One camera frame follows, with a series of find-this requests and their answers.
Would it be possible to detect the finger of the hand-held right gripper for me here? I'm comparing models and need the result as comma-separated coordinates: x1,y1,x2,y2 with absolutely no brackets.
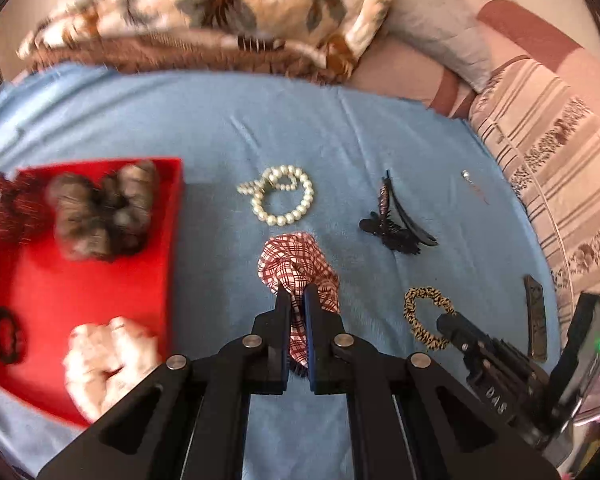
436,311,543,397

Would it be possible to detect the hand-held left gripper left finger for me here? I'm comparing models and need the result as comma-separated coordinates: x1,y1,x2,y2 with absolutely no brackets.
36,287,293,480

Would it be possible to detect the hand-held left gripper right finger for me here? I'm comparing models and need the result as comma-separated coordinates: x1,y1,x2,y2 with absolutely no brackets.
302,282,561,480

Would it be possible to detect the leopard print scrunchie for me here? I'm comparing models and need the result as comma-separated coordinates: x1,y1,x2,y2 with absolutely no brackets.
404,286,457,352

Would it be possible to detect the red plaid scrunchie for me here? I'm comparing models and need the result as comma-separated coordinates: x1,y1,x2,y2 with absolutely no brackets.
257,232,341,368

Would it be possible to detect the white pearl bracelet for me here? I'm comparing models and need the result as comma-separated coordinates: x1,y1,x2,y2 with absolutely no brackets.
236,165,315,227

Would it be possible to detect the black butterfly hair clip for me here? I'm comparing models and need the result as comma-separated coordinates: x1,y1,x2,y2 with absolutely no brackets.
358,170,439,257

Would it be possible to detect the red tray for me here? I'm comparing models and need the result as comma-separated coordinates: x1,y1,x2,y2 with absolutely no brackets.
0,157,185,428

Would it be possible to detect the dark rectangular barrette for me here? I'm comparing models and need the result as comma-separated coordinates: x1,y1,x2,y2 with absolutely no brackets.
523,274,548,362

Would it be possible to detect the small silver hair pin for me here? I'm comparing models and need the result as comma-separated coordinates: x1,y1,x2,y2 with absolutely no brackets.
461,170,490,205

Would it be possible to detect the white printed scrunchie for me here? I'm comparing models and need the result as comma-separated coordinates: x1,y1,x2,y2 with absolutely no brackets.
62,316,163,423

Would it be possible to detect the light blue cloth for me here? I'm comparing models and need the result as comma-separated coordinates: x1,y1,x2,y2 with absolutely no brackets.
0,62,563,480

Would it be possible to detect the striped floral cushion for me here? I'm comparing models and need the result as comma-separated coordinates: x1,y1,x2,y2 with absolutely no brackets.
467,55,600,321

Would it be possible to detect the grey sheer scrunchie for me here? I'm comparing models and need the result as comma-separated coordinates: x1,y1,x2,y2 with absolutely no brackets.
47,160,160,261

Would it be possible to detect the pink striped bedsheet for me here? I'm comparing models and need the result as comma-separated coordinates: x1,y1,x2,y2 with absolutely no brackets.
350,0,600,118

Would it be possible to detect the dark red scrunchie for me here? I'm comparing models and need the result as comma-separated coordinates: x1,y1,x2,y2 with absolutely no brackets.
0,170,56,246

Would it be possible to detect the brown quilted blanket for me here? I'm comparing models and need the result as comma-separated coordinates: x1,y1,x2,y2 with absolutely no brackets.
27,35,353,86

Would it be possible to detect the grey pillow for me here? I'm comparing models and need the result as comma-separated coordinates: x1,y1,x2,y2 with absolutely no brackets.
382,0,496,93

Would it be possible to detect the floral leaf blanket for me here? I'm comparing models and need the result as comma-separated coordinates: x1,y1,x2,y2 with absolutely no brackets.
17,0,398,81

